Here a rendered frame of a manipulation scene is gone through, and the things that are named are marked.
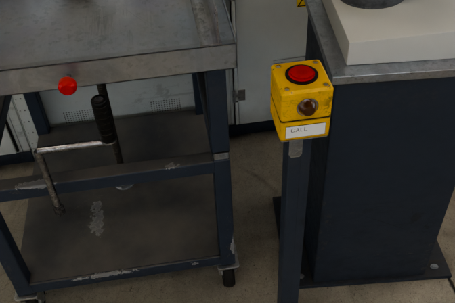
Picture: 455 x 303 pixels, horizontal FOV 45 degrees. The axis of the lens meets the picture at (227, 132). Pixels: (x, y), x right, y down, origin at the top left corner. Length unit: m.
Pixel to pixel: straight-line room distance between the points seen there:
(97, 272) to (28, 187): 0.36
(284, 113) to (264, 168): 1.13
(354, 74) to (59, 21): 0.59
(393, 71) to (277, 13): 0.72
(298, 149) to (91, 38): 0.45
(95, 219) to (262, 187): 0.58
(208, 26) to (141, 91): 0.88
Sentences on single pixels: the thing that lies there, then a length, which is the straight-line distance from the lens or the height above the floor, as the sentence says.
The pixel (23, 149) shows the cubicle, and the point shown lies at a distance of 2.11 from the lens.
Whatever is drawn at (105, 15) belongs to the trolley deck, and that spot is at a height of 0.85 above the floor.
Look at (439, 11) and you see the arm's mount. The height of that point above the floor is 0.81.
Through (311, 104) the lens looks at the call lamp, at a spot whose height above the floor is 0.88.
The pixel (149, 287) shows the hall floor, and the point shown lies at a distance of 1.68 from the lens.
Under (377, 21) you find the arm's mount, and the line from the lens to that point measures 1.18.
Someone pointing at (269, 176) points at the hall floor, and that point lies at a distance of 1.93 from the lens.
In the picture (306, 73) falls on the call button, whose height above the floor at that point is 0.91.
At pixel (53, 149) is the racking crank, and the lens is 1.13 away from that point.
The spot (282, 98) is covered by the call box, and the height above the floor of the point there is 0.89.
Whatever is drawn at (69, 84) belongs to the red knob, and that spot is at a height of 0.83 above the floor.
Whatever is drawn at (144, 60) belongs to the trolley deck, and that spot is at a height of 0.83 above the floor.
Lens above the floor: 1.40
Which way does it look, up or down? 42 degrees down
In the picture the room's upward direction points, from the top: 3 degrees counter-clockwise
